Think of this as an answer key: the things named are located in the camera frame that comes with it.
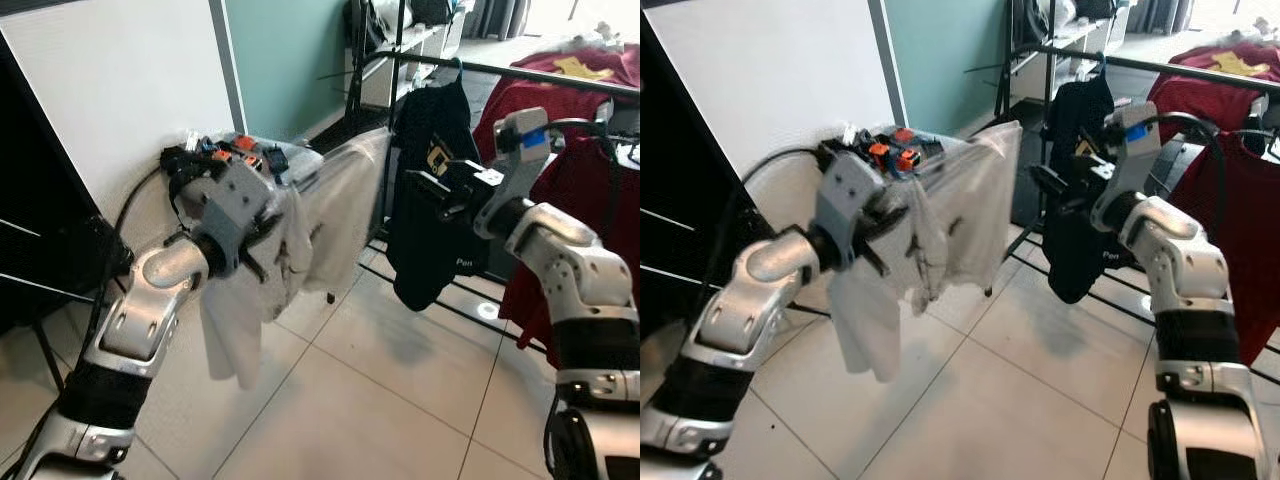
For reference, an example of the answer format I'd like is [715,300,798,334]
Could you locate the white printed t-shirt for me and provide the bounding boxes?
[198,128,393,389]
[825,120,1023,384]

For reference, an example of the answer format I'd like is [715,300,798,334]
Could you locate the plain dark red shirt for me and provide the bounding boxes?
[1165,130,1280,366]
[497,135,640,366]

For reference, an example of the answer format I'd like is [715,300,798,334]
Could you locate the navy shirt with logo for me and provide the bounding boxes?
[385,78,493,313]
[1040,72,1121,306]

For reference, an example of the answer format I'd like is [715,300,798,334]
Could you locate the black orange plug cluster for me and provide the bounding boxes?
[815,125,946,181]
[160,133,293,191]

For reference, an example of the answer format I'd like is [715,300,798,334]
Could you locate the red shirt yellow print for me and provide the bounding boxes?
[473,45,640,166]
[1145,40,1280,141]

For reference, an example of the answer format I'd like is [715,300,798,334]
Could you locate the white shelf unit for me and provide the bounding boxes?
[360,20,466,106]
[1010,15,1111,96]

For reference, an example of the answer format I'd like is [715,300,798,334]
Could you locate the black bag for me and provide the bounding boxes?
[345,0,386,51]

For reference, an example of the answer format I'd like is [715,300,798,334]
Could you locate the grey curtain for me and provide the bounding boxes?
[470,0,536,39]
[1115,0,1186,33]

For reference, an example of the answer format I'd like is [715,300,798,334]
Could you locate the black panel stand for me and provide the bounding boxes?
[640,10,761,331]
[0,40,136,396]

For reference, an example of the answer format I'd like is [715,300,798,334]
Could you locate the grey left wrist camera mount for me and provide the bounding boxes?
[812,150,896,276]
[198,160,283,279]

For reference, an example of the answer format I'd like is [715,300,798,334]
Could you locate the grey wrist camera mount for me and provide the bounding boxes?
[812,150,896,276]
[198,160,283,279]
[472,107,551,239]
[1090,100,1163,233]

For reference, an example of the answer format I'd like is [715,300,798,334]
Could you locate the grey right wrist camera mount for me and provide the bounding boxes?
[472,107,551,239]
[1090,100,1163,233]

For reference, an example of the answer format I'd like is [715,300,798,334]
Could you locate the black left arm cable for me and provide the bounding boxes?
[715,145,831,301]
[85,165,201,331]

